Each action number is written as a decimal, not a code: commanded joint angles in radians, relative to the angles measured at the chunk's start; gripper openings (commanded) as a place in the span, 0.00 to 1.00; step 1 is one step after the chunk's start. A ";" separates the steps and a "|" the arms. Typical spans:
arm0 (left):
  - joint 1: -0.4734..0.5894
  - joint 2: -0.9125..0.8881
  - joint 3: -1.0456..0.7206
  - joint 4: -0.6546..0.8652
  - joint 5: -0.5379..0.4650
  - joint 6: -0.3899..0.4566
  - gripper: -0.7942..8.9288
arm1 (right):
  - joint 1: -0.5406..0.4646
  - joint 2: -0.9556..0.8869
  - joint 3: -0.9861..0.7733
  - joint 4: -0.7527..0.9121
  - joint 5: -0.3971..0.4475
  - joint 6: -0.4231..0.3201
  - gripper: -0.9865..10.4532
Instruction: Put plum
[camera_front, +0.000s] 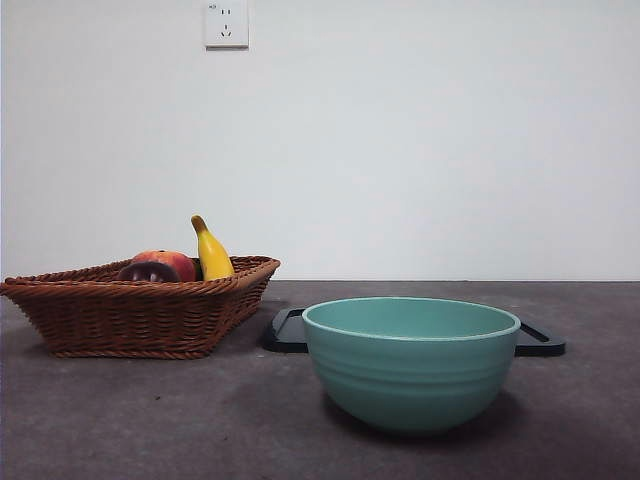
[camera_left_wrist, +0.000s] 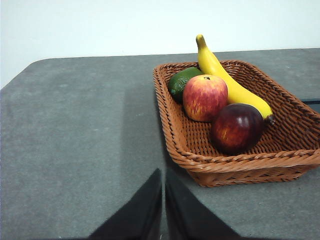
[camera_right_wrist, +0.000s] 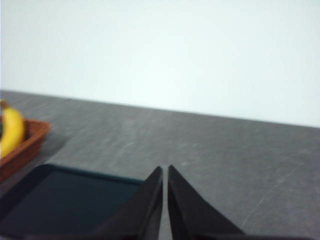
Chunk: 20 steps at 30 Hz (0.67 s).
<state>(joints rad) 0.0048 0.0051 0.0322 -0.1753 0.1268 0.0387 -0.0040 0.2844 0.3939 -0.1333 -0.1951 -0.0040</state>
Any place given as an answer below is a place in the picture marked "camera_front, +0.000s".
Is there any red orange peach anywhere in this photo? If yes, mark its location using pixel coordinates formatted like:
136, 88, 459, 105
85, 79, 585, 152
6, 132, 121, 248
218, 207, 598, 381
130, 249, 198, 282

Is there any brown wicker basket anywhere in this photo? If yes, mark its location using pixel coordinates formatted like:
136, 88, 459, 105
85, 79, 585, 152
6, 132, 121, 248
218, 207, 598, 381
0, 255, 282, 359

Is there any white wall socket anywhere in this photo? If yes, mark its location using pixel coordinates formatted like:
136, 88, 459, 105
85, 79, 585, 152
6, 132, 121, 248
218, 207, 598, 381
204, 2, 250, 50

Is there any yellow banana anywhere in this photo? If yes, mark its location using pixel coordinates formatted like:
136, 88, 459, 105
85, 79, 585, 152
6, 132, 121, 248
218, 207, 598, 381
190, 214, 236, 281

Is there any teal ribbed bowl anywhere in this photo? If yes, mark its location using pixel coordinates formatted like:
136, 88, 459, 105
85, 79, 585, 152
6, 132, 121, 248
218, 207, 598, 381
301, 296, 522, 437

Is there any dark rectangular tray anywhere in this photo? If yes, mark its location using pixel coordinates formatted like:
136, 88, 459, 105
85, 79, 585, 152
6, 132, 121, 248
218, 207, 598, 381
262, 307, 567, 357

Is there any dark red plum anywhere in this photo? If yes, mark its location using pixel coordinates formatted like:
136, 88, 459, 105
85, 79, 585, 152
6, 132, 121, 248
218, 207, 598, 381
117, 260, 181, 283

